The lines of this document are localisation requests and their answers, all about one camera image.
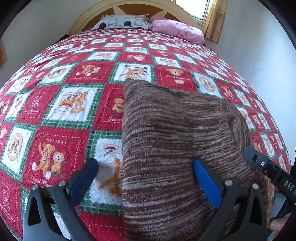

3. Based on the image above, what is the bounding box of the beige side window curtain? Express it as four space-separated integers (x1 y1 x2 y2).
0 39 8 67

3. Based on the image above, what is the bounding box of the grey patterned pillow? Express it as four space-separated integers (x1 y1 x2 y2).
92 15 151 30

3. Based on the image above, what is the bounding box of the cream wooden headboard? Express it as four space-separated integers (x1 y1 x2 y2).
69 0 203 35

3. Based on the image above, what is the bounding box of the yellow headboard window curtain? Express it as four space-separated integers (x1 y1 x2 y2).
203 0 228 44

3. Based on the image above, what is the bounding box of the person's right hand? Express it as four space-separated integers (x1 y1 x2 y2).
269 217 288 232

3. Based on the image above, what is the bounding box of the window behind headboard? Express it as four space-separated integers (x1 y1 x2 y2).
173 0 212 25

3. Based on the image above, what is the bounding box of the pink pillow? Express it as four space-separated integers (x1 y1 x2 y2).
150 19 205 45

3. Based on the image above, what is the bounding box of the brown knitted sweater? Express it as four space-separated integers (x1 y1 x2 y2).
122 79 271 240

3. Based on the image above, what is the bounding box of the red green teddy quilt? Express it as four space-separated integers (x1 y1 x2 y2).
1 29 291 240

